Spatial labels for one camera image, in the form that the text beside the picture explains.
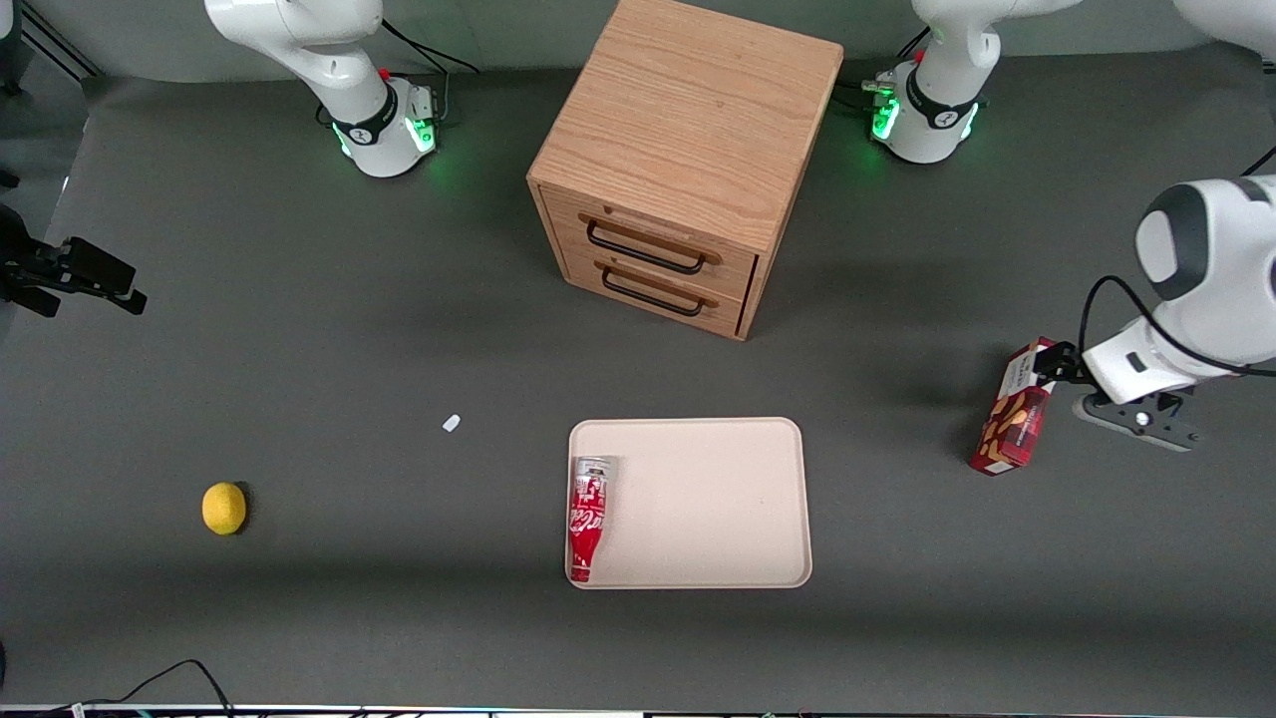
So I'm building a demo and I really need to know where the red cookie box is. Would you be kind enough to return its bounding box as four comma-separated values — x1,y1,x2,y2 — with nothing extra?
969,337,1060,478

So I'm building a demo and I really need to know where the beige plastic tray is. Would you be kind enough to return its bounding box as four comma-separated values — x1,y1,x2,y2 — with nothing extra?
566,417,813,590

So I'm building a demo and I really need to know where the wooden drawer cabinet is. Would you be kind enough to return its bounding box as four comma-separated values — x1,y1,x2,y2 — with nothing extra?
526,0,845,343

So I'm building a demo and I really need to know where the red cola bottle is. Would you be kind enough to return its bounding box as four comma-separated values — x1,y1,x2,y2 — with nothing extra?
567,456,612,584

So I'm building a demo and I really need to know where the yellow lemon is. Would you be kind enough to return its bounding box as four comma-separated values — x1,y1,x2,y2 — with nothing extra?
201,482,248,537

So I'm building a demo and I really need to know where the black clamp device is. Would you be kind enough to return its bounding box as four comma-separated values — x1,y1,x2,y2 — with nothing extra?
0,204,149,319

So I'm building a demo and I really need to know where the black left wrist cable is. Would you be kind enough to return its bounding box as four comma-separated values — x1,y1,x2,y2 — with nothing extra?
1077,274,1276,381

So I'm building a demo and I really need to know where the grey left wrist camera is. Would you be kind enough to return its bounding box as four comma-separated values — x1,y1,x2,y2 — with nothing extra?
1073,392,1203,454

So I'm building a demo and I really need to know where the black left arm base cable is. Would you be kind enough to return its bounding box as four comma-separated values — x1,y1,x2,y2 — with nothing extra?
835,28,933,113

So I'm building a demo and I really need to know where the black arm base cable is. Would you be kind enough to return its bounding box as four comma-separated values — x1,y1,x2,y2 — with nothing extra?
379,18,480,126
835,28,933,113

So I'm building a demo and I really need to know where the wooden drawer with black handle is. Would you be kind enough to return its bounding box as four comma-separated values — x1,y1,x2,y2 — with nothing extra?
560,244,749,335
546,187,759,298

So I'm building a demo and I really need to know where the black right arm base cable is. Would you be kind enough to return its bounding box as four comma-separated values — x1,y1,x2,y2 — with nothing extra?
379,18,480,126

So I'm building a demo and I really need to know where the black cable at table edge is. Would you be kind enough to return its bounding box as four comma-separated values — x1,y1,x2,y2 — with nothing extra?
78,658,236,718

